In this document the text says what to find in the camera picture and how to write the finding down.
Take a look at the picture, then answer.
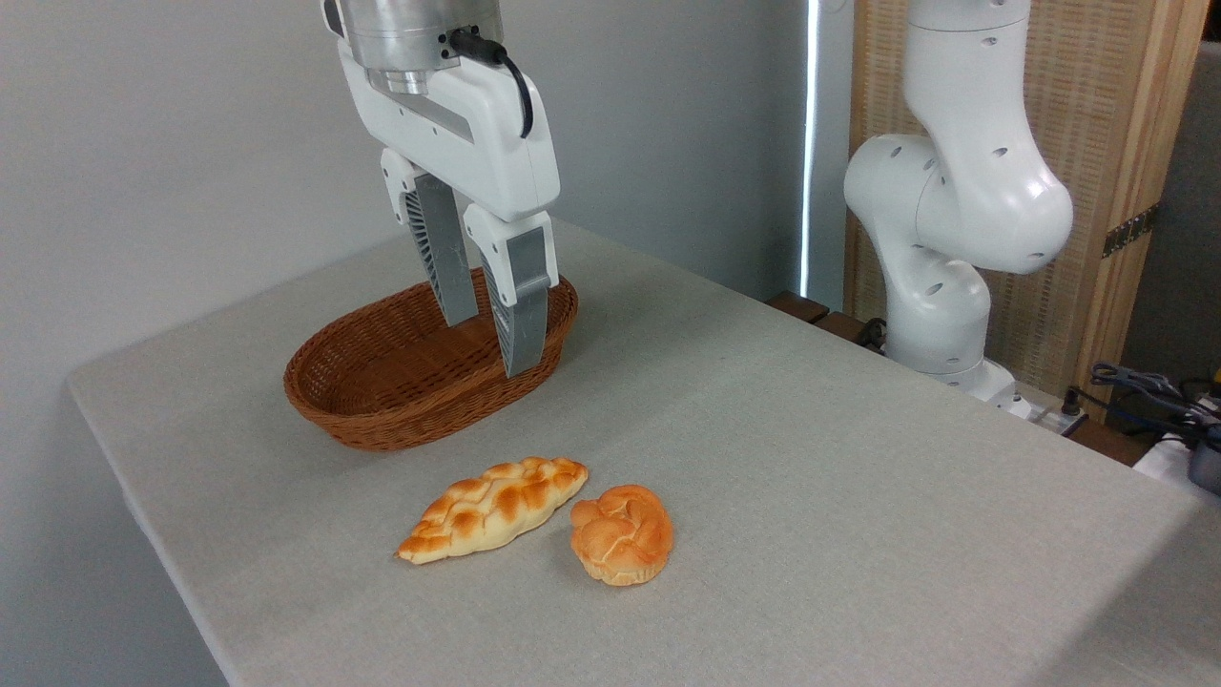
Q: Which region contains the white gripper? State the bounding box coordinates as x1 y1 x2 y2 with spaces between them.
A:
322 0 562 380

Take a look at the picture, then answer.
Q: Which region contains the long braided bread loaf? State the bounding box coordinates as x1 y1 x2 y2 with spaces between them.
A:
396 456 590 566

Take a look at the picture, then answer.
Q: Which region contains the brown woven wicker basket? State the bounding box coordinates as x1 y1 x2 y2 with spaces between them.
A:
283 270 580 453

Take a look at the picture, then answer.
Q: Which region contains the round knotted bread roll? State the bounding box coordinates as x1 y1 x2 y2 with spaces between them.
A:
569 484 675 587

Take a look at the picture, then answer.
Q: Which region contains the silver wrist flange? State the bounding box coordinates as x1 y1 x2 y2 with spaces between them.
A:
339 0 504 96

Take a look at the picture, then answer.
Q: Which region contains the brown wooden block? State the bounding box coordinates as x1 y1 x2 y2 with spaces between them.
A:
766 291 831 324

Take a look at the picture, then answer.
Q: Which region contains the grey tablecloth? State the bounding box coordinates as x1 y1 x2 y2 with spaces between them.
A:
67 218 1221 687

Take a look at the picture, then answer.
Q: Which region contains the wood-framed woven screen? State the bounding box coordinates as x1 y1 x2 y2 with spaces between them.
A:
844 0 1212 423

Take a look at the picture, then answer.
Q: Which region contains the metal screen hinge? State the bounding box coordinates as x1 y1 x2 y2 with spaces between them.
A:
1102 202 1162 260

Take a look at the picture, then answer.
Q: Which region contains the dark grey container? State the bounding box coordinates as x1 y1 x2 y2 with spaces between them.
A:
1188 425 1221 496

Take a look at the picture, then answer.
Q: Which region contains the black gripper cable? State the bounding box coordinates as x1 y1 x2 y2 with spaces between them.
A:
448 28 536 140

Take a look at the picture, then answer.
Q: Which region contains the tangled dark cable bundle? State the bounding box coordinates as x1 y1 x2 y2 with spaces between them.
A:
1062 361 1221 449

